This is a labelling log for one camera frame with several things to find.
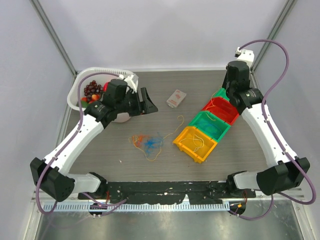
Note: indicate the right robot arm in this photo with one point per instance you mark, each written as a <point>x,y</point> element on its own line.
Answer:
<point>284,167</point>

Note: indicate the grey card box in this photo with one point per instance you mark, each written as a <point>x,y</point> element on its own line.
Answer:
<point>176,98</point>

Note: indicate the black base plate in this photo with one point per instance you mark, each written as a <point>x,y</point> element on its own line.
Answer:
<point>170,192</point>

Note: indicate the near green plastic bin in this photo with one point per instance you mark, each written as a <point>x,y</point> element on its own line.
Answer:
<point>210,125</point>

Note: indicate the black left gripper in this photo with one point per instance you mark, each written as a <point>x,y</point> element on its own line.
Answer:
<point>146,106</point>

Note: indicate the dark red grape bunch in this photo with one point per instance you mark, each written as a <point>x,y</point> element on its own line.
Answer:
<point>93,88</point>

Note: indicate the white slotted cable duct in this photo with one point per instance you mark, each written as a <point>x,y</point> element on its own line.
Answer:
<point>83,206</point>

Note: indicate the green plastic bin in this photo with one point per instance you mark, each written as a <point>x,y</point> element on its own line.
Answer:
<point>210,125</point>
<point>221,93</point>

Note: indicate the aluminium frame post right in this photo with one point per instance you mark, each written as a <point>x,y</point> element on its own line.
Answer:
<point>277,26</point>

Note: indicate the strawberry pile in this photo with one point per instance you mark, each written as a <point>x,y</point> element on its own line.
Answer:
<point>90,98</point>

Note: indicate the aluminium frame post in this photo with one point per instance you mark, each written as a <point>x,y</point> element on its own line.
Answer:
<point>53,35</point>
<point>277,26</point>

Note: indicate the aluminium frame post left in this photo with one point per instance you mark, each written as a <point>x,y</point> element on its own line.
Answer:
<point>53,35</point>

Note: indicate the red plastic bin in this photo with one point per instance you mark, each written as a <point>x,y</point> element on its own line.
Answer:
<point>222,109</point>

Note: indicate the far green plastic bin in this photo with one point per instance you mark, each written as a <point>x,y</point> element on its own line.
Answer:
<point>221,93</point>

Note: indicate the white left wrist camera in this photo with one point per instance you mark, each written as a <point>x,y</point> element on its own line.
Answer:
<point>132,81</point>

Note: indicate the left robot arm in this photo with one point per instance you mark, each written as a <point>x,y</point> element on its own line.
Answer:
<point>52,173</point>

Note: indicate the red apple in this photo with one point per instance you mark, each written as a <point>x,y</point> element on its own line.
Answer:
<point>105,86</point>

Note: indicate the white fruit basket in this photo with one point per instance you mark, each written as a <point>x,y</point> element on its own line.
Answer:
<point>82,82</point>

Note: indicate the yellow plastic bin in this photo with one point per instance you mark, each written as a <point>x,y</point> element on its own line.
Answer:
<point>195,143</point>

